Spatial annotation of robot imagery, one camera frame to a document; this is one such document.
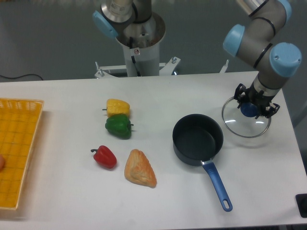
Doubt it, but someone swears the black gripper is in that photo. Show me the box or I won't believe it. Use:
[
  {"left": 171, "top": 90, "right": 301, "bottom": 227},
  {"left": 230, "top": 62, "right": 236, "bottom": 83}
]
[{"left": 234, "top": 83, "right": 280, "bottom": 119}]

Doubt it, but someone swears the glass lid blue knob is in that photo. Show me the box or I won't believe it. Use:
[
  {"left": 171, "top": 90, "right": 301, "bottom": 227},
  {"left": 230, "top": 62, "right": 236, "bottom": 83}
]
[{"left": 222, "top": 97, "right": 271, "bottom": 138}]

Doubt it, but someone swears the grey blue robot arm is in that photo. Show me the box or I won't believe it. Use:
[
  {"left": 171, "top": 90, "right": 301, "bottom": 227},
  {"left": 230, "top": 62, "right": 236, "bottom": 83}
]
[{"left": 92, "top": 0, "right": 302, "bottom": 118}]

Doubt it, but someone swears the black device table edge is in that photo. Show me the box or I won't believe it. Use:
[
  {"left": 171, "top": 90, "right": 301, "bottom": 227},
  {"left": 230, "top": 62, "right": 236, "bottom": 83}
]
[{"left": 295, "top": 194, "right": 307, "bottom": 218}]

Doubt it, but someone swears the golden pastry turnover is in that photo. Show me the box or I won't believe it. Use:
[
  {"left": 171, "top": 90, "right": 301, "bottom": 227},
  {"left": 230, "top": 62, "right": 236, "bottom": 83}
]
[{"left": 124, "top": 149, "right": 157, "bottom": 188}]

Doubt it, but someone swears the green bell pepper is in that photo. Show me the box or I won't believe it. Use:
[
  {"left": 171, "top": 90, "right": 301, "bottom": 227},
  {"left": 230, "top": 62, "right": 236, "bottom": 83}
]
[{"left": 105, "top": 114, "right": 133, "bottom": 139}]

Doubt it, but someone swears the yellow bell pepper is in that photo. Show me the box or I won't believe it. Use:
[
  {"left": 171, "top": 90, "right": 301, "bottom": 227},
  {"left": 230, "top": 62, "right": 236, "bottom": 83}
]
[{"left": 102, "top": 99, "right": 130, "bottom": 117}]

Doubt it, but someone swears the red bell pepper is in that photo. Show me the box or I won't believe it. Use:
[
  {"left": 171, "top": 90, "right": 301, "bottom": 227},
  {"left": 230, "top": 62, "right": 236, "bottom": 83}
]
[{"left": 91, "top": 145, "right": 117, "bottom": 169}]

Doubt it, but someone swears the yellow woven basket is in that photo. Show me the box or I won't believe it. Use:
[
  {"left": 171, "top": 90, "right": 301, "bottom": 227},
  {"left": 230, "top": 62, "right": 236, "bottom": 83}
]
[{"left": 0, "top": 98, "right": 44, "bottom": 210}]

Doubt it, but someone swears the dark saucepan blue handle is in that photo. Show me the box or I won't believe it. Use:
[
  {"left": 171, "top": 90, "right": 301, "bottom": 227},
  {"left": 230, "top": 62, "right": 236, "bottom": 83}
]
[{"left": 172, "top": 114, "right": 233, "bottom": 212}]

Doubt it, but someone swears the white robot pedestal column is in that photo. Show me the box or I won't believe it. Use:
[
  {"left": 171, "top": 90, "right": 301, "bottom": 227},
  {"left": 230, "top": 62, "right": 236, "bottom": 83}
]
[{"left": 117, "top": 12, "right": 165, "bottom": 77}]

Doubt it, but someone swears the black pedestal cable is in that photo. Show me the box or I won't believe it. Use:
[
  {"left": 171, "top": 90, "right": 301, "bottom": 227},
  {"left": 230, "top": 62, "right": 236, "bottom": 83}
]
[{"left": 129, "top": 36, "right": 141, "bottom": 77}]

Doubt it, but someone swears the white metal base frame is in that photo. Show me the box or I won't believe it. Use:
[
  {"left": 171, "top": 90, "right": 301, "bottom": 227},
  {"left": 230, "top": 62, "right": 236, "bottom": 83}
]
[{"left": 94, "top": 57, "right": 230, "bottom": 79}]

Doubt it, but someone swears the black floor cable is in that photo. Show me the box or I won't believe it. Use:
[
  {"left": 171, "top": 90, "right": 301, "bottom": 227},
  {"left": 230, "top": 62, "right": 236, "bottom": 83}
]
[{"left": 0, "top": 74, "right": 43, "bottom": 81}]

